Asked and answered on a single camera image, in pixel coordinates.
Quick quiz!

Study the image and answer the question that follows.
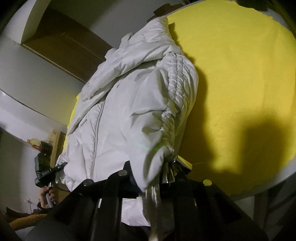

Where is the white puffer jacket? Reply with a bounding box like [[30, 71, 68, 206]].
[[57, 16, 198, 240]]

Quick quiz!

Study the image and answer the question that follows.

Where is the person's hand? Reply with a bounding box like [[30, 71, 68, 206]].
[[39, 186, 58, 209]]

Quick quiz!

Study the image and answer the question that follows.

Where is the wooden side cabinet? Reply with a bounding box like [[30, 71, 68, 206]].
[[49, 130, 66, 168]]

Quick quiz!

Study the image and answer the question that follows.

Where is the yellow towel mat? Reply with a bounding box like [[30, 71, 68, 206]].
[[63, 0, 296, 202]]

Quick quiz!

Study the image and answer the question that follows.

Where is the wooden wardrobe door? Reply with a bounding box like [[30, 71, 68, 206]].
[[22, 8, 112, 83]]

